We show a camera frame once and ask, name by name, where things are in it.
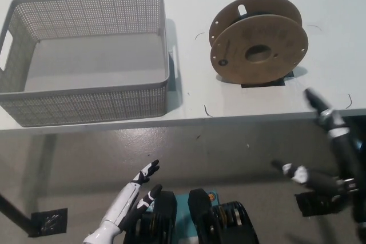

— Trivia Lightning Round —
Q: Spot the grey perforated plastic basket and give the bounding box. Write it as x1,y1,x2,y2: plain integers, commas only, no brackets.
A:
0,0,180,128

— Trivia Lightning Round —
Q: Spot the black diagonal metal bar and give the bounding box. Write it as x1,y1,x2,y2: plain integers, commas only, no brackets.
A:
0,192,34,229

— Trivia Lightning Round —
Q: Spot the cardboard filament spool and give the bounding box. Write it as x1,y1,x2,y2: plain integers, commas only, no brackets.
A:
208,0,309,85

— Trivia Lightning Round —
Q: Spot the teal robot body plate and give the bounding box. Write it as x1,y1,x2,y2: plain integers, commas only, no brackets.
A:
171,191,221,244

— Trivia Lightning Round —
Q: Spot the grey table leg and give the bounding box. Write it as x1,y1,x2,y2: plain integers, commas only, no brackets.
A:
28,134,57,213

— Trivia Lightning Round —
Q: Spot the black tape patch on table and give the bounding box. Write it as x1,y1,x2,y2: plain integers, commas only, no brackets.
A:
241,70,295,89

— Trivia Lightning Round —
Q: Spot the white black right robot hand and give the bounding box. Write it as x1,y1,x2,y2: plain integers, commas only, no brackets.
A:
270,88,361,199

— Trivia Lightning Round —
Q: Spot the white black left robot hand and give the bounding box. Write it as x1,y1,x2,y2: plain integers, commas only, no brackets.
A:
82,159,163,244

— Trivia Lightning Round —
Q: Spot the black floor tape patch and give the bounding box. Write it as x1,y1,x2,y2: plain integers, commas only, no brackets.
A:
294,191,351,218
28,208,69,238

